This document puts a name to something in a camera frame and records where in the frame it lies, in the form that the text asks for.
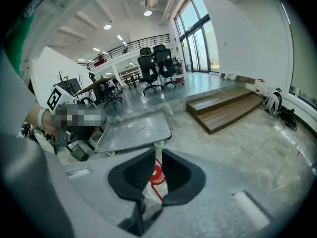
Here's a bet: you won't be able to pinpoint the white wristband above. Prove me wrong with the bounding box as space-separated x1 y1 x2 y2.
37 108 49 131

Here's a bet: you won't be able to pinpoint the black coat rack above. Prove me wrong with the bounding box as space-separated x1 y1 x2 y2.
54 69 69 83

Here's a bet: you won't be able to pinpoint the white grey backpack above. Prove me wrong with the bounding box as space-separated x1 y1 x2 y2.
259 87 284 119

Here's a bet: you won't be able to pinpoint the brown wooden steps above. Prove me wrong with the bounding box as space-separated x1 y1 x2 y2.
186 87 264 135

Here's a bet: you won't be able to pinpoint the black ergonomic chair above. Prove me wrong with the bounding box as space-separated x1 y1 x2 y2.
88 72 123 109

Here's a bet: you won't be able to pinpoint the window with roller blind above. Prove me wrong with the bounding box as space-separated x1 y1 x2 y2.
279 0 317 107

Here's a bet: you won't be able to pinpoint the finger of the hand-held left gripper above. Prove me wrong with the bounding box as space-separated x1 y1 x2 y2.
74 108 107 127

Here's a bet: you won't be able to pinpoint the metal platform trolley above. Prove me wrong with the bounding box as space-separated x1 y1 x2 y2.
93 109 172 156

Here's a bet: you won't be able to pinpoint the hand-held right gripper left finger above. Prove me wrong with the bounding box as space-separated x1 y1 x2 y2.
107 147 157 202

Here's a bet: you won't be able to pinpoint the white shelving unit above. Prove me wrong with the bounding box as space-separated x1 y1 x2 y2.
118 67 141 84

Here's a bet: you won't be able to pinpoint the person's left forearm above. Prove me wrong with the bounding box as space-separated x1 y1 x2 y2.
23 103 42 131

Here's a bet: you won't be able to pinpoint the black mesh waste bin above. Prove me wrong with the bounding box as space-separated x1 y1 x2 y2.
69 144 90 162

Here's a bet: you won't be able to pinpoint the black mesh office chair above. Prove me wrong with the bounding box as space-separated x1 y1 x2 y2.
153 44 177 89
137 47 159 95

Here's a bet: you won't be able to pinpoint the person in green shirt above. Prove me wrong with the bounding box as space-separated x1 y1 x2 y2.
4 11 34 75

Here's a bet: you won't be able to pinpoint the wooden table black legs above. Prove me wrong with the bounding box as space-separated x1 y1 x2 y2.
123 73 142 89

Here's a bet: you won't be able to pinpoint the glass entrance doors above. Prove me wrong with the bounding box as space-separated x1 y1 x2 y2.
174 0 220 74

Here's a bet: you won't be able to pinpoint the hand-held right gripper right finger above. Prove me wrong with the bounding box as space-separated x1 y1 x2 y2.
161 148 207 207

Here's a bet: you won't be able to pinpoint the person's left hand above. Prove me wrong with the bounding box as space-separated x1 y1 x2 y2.
43 112 59 137

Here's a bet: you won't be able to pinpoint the black mezzanine railing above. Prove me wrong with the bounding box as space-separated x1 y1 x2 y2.
86 33 170 70

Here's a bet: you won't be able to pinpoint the black monitor on stand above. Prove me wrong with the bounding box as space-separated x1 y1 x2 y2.
56 77 83 97

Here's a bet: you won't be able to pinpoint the black cable pile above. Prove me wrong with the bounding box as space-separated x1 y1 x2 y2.
279 107 298 131

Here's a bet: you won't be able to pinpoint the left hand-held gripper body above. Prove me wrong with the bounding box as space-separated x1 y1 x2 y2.
46 84 95 147

